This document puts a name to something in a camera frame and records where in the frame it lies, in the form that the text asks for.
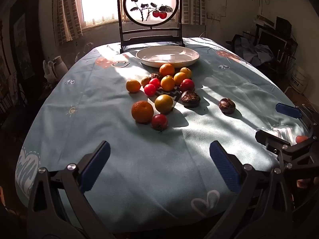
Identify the white plastic bag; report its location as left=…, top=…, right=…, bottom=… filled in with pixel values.
left=43, top=60, right=56, bottom=82

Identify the bright window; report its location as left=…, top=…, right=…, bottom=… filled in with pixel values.
left=80, top=0, right=125, bottom=23

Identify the large bumpy mandarin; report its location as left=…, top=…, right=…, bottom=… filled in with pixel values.
left=131, top=100, right=154, bottom=123

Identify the light blue printed tablecloth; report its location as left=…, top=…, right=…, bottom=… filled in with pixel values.
left=15, top=37, right=308, bottom=227

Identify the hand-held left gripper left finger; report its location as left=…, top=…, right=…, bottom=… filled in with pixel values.
left=26, top=141, right=112, bottom=239

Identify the white kettle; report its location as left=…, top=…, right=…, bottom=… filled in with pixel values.
left=51, top=55, right=69, bottom=76

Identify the black box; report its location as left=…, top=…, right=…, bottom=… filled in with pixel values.
left=275, top=16, right=292, bottom=39

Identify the white round plate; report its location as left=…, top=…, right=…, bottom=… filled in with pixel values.
left=135, top=45, right=200, bottom=68

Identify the white bucket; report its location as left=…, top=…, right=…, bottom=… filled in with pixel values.
left=290, top=65, right=312, bottom=95

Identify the dark wooden cabinet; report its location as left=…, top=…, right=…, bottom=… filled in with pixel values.
left=9, top=0, right=45, bottom=80

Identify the small orange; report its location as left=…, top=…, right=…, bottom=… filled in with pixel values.
left=126, top=79, right=141, bottom=93
left=174, top=72, right=187, bottom=86
left=179, top=67, right=192, bottom=79

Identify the large orange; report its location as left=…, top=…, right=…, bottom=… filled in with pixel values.
left=159, top=63, right=175, bottom=77

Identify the yellow-green orange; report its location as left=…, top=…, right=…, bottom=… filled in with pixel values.
left=155, top=94, right=174, bottom=114

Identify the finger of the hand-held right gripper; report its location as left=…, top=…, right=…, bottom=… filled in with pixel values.
left=275, top=103, right=319, bottom=140
left=255, top=129, right=319, bottom=172

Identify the dark red plum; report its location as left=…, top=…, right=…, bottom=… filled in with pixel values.
left=180, top=79, right=195, bottom=92

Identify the medium orange with stem dimple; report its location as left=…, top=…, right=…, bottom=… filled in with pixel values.
left=160, top=75, right=175, bottom=91

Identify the blue cloth pile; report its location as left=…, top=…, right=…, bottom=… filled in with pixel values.
left=233, top=33, right=275, bottom=66

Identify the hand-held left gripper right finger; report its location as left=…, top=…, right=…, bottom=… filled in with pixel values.
left=209, top=141, right=296, bottom=234

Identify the checked curtain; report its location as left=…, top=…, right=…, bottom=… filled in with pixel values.
left=52, top=0, right=84, bottom=43
left=181, top=0, right=207, bottom=25

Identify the round painted screen wooden stand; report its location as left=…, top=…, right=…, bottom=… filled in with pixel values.
left=117, top=0, right=186, bottom=54

